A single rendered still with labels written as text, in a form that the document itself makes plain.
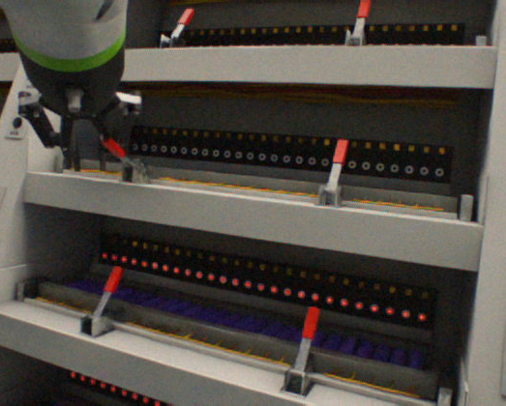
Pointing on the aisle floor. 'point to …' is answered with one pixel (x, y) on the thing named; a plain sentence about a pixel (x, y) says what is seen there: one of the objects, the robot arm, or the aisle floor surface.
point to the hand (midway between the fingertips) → (88, 152)
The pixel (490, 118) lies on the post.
